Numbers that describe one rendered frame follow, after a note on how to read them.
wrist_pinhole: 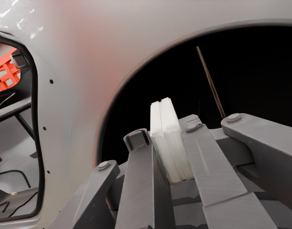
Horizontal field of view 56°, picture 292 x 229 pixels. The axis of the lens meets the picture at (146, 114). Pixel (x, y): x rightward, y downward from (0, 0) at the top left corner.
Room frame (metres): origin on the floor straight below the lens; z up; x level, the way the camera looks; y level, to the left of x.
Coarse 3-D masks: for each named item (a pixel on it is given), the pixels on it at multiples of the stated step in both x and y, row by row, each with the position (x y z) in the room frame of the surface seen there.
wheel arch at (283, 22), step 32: (192, 32) 0.47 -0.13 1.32; (224, 32) 0.75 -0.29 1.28; (256, 32) 0.71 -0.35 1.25; (288, 32) 0.68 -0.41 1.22; (160, 64) 0.74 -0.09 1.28; (192, 64) 0.81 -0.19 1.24; (224, 64) 0.77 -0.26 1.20; (256, 64) 0.73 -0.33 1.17; (288, 64) 0.69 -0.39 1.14; (128, 96) 0.68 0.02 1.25; (160, 96) 0.89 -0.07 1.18; (192, 96) 0.84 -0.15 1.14; (224, 96) 0.79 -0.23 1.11; (256, 96) 0.74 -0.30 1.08; (288, 96) 0.70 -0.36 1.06; (128, 128) 0.80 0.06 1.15; (96, 160) 0.66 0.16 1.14
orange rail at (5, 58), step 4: (8, 52) 8.76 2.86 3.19; (12, 52) 8.68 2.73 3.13; (4, 56) 8.87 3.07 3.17; (8, 56) 8.80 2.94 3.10; (0, 60) 8.99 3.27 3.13; (4, 60) 8.92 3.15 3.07; (8, 60) 8.84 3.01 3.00; (0, 64) 9.03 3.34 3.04; (12, 64) 11.62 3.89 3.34; (0, 68) 11.10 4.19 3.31; (4, 68) 11.23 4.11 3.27; (16, 72) 11.94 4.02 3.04; (4, 76) 12.32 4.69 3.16; (8, 76) 12.21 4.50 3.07; (4, 80) 12.39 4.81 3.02
